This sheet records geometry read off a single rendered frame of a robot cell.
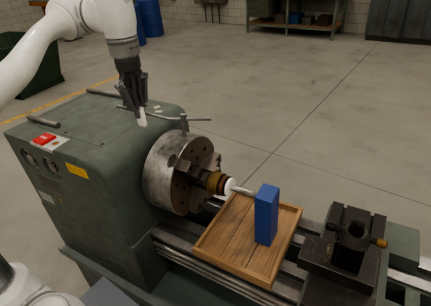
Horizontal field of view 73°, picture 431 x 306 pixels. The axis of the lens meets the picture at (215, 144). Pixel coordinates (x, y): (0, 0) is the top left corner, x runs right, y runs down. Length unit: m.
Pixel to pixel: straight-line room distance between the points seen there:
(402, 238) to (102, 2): 1.17
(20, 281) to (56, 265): 1.51
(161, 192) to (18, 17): 10.68
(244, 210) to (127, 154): 0.53
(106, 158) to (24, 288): 0.42
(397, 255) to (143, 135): 0.95
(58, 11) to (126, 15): 0.18
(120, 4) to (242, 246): 0.87
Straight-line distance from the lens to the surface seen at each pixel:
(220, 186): 1.04
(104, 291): 1.31
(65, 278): 2.45
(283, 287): 1.08
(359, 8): 7.44
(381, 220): 1.19
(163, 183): 1.02
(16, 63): 0.73
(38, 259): 2.66
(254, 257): 1.11
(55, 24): 0.94
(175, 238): 1.22
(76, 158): 1.08
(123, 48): 0.90
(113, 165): 1.02
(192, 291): 1.46
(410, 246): 1.21
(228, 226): 1.19
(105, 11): 0.88
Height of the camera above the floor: 1.79
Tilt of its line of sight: 34 degrees down
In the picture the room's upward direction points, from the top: 6 degrees counter-clockwise
